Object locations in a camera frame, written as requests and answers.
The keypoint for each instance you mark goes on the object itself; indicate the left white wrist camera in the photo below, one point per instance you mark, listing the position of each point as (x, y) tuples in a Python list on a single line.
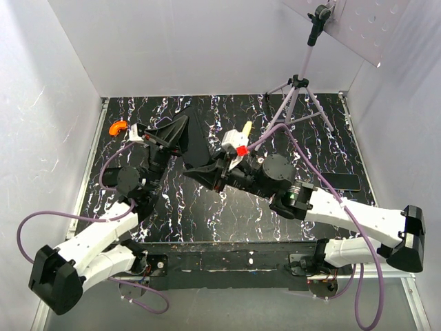
[(137, 133)]

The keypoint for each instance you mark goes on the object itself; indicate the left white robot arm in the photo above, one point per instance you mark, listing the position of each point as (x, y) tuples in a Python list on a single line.
[(62, 274)]

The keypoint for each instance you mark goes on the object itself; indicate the purple cased smartphone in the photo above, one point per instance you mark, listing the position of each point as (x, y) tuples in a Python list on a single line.
[(163, 121)]

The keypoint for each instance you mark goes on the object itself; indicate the perforated grey board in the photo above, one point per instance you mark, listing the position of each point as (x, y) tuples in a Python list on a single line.
[(363, 26)]

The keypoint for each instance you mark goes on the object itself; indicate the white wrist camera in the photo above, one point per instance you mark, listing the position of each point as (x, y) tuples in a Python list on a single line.
[(137, 133), (235, 143)]

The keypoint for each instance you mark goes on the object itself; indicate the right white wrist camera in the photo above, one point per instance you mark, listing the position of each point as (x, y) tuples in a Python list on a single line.
[(235, 143)]

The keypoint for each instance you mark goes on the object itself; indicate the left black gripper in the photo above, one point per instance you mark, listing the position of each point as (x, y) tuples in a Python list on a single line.
[(162, 140)]

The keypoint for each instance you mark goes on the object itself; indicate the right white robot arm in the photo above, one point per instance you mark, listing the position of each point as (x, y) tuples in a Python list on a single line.
[(394, 236)]

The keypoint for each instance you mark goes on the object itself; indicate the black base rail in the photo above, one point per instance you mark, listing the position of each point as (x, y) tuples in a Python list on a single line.
[(242, 265)]

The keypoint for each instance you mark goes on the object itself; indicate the cream toy microphone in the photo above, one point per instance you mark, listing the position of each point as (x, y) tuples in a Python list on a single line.
[(247, 128)]

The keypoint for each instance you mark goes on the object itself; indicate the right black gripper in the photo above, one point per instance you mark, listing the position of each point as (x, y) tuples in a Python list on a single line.
[(220, 172)]

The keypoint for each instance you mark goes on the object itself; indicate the orange curved plastic piece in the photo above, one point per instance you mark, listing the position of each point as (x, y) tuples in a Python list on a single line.
[(117, 127)]

